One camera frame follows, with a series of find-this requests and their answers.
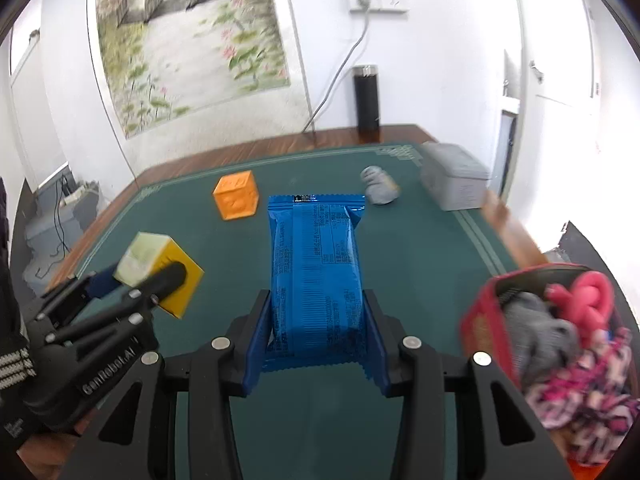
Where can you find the red tin container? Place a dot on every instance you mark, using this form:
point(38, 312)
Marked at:
point(480, 330)

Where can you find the white power strip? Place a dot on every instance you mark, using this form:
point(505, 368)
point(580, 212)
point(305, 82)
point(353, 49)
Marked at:
point(77, 193)

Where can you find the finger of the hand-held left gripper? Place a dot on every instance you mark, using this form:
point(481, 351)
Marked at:
point(160, 282)
point(80, 292)

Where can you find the blue snack packet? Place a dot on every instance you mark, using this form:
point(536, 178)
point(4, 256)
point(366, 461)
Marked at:
point(315, 270)

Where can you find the green table mat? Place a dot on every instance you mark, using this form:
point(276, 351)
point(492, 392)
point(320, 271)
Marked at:
point(425, 260)

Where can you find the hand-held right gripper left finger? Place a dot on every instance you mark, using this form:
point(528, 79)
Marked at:
point(257, 345)

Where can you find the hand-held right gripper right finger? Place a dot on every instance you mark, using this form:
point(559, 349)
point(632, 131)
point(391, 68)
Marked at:
point(375, 345)

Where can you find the lotus painting wall scroll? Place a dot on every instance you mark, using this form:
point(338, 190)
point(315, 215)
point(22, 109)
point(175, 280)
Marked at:
point(195, 45)

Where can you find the black thermos bottle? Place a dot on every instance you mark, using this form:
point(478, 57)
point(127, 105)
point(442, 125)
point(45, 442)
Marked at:
point(366, 102)

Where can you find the person's left hand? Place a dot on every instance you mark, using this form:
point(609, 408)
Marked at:
point(50, 455)

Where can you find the yellow cube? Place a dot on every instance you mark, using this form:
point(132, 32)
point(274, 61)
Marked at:
point(185, 280)

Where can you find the small grey rolled sock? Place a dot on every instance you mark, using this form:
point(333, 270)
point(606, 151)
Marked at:
point(380, 185)

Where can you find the grey tin box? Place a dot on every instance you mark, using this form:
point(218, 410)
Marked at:
point(455, 175)

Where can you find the white door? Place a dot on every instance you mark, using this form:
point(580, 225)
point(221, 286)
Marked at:
point(555, 30)

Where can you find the grey cabinet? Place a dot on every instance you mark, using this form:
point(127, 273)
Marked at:
point(45, 240)

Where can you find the pink leopard print sock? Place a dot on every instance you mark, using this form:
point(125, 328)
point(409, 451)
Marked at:
point(585, 395)

